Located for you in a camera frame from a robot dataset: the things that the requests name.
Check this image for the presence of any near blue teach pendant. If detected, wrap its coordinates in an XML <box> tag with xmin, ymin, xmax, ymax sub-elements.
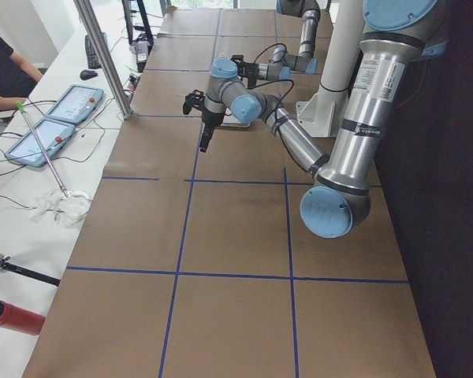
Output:
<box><xmin>5</xmin><ymin>118</ymin><xmax>75</xmax><ymax>168</ymax></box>

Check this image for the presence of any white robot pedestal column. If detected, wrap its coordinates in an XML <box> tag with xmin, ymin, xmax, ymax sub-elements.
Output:
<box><xmin>296</xmin><ymin>0</ymin><xmax>365</xmax><ymax>138</ymax></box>

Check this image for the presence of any crumpled white tissue pile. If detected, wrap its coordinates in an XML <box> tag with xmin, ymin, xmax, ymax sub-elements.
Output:
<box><xmin>28</xmin><ymin>189</ymin><xmax>91</xmax><ymax>228</ymax></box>

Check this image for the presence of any far blue teach pendant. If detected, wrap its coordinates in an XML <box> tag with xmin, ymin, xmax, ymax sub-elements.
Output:
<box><xmin>45</xmin><ymin>84</ymin><xmax>104</xmax><ymax>125</ymax></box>

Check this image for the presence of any aluminium frame post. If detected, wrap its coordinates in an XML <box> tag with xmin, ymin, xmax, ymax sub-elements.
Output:
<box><xmin>73</xmin><ymin>0</ymin><xmax>132</xmax><ymax>120</ymax></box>

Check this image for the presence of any black computer mouse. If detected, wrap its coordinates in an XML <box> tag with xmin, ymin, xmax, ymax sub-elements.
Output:
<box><xmin>80</xmin><ymin>69</ymin><xmax>98</xmax><ymax>80</ymax></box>

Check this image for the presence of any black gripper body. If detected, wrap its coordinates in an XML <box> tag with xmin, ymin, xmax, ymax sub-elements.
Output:
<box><xmin>236</xmin><ymin>61</ymin><xmax>259</xmax><ymax>85</ymax></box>
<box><xmin>202</xmin><ymin>109</ymin><xmax>223</xmax><ymax>128</ymax></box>

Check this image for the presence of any person in black shirt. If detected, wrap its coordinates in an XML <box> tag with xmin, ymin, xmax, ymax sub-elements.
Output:
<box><xmin>0</xmin><ymin>36</ymin><xmax>43</xmax><ymax>111</ymax></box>

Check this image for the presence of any black keyboard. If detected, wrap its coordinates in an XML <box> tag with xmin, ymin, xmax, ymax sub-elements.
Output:
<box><xmin>84</xmin><ymin>35</ymin><xmax>101</xmax><ymax>69</ymax></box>

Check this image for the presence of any red cylinder bottle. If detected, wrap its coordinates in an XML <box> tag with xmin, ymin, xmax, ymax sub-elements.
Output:
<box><xmin>0</xmin><ymin>300</ymin><xmax>45</xmax><ymax>335</ymax></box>

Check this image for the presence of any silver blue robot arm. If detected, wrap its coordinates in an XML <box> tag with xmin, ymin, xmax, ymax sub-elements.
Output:
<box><xmin>184</xmin><ymin>1</ymin><xmax>449</xmax><ymax>239</ymax></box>
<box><xmin>231</xmin><ymin>0</ymin><xmax>321</xmax><ymax>88</ymax></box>

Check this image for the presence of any grey digital kitchen scale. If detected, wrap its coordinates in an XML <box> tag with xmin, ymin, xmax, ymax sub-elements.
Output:
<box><xmin>221</xmin><ymin>116</ymin><xmax>251</xmax><ymax>130</ymax></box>

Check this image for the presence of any green handled air blow gun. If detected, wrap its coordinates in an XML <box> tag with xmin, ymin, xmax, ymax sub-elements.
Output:
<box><xmin>16</xmin><ymin>102</ymin><xmax>69</xmax><ymax>198</ymax></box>

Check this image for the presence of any blue teach pendant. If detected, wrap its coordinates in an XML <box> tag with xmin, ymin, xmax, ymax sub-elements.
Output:
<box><xmin>45</xmin><ymin>84</ymin><xmax>104</xmax><ymax>125</ymax></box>
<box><xmin>5</xmin><ymin>118</ymin><xmax>75</xmax><ymax>168</ymax></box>

